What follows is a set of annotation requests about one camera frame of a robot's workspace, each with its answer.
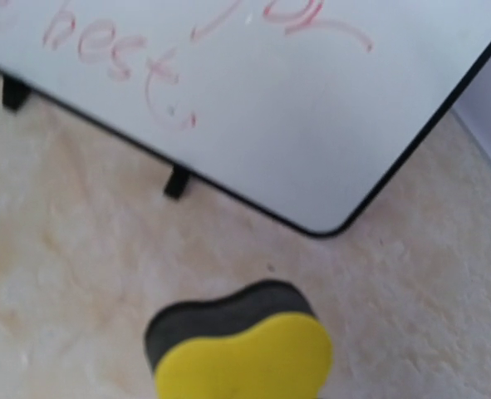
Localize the white whiteboard black frame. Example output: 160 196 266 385
0 1 491 237

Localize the yellow black whiteboard eraser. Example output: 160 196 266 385
145 279 334 398

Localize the whiteboard wire stand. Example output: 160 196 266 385
2 75 190 200

